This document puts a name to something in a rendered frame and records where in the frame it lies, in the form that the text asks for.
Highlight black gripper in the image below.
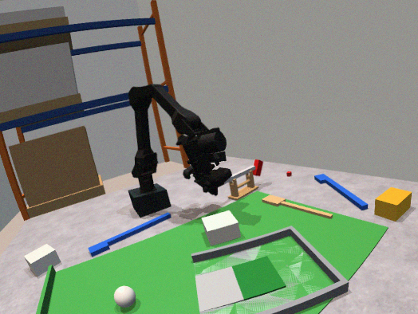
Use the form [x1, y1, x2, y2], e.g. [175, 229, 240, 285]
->
[183, 153, 232, 196]

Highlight white ball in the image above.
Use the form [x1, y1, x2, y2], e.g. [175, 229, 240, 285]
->
[114, 286, 136, 308]

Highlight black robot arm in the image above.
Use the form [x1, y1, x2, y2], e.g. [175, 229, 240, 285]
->
[128, 84, 227, 194]

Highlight white rectangular block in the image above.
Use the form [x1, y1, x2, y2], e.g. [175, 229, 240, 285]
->
[201, 210, 241, 246]
[25, 244, 61, 277]

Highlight orange block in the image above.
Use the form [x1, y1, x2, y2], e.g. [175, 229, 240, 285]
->
[374, 187, 412, 221]

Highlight blue l-shaped bar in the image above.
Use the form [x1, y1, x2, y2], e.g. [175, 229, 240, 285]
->
[314, 174, 368, 210]
[89, 212, 172, 257]

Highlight red golf putter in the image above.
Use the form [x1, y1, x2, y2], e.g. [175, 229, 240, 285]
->
[203, 159, 263, 193]

